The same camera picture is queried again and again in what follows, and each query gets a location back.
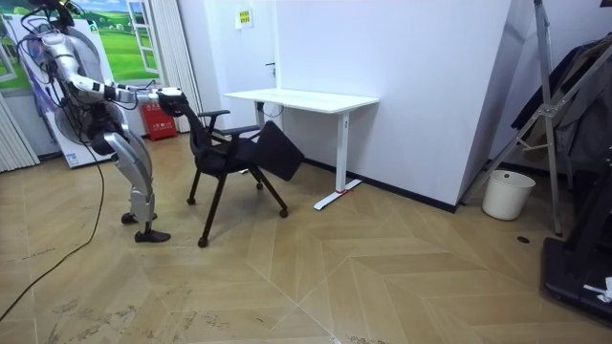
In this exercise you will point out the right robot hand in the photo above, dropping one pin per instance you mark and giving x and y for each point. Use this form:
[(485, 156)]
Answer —
[(171, 101)]

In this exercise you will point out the black office chair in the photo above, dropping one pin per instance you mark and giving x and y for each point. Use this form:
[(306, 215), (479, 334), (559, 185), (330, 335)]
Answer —
[(215, 160)]

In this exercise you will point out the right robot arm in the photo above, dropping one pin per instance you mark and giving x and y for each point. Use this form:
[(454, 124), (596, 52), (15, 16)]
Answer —
[(91, 86)]

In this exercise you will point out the red box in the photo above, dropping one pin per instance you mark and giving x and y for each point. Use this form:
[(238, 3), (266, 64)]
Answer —
[(159, 122)]

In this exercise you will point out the white ribbed panel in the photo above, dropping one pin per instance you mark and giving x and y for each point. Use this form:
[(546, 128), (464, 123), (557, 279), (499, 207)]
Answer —
[(174, 48), (14, 138)]

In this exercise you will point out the robot body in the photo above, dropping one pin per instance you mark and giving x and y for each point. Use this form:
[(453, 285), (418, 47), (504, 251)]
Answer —
[(102, 122)]

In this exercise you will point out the robot legs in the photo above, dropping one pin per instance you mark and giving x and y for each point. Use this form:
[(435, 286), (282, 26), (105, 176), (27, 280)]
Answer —
[(136, 167)]

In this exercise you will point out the white desk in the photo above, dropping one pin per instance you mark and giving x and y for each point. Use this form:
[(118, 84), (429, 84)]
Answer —
[(306, 99)]

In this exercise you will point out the white waste bin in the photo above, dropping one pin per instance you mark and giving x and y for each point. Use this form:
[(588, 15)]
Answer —
[(507, 196)]

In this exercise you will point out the silver metal stand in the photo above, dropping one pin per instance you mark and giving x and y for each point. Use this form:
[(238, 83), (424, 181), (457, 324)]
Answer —
[(545, 71)]

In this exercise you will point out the black floor disc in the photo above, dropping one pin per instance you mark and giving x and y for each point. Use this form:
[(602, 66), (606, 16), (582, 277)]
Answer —
[(523, 240)]

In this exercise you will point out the hanging dark coats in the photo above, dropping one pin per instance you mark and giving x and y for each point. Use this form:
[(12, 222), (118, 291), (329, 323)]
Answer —
[(588, 119)]

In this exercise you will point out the black machine base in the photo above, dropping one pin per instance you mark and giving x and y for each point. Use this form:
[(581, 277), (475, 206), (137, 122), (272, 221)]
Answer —
[(564, 272)]

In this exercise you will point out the landscape wall poster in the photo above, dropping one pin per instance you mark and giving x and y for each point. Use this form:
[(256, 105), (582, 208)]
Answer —
[(119, 48)]

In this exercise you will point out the yellow wall sign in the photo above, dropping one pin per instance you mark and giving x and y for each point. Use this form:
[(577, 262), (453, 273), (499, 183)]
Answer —
[(244, 17)]

